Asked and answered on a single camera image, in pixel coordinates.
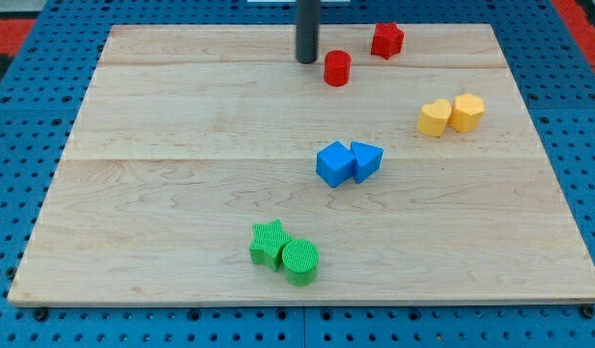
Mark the red cylinder block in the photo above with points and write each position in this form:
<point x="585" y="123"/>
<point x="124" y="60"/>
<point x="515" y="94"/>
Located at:
<point x="337" y="68"/>

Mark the green star block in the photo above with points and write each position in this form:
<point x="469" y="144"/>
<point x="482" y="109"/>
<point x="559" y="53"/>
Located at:
<point x="266" y="247"/>

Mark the red star block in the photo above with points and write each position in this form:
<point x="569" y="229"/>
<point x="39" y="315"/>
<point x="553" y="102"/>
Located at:
<point x="387" y="40"/>

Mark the blue cube block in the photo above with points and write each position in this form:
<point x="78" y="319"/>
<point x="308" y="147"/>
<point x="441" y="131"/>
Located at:
<point x="335" y="164"/>

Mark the blue triangle block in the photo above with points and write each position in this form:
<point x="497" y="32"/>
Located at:
<point x="368" y="160"/>

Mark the green cylinder block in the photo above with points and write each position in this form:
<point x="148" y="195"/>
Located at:
<point x="300" y="259"/>

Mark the light wooden board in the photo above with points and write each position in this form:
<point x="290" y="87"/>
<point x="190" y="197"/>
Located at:
<point x="190" y="134"/>

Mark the yellow heart block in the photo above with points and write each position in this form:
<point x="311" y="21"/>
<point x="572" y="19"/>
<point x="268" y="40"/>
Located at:
<point x="433" y="117"/>

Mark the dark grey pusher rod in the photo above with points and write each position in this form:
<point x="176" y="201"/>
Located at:
<point x="308" y="20"/>

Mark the yellow hexagon block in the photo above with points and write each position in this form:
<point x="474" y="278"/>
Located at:
<point x="467" y="113"/>

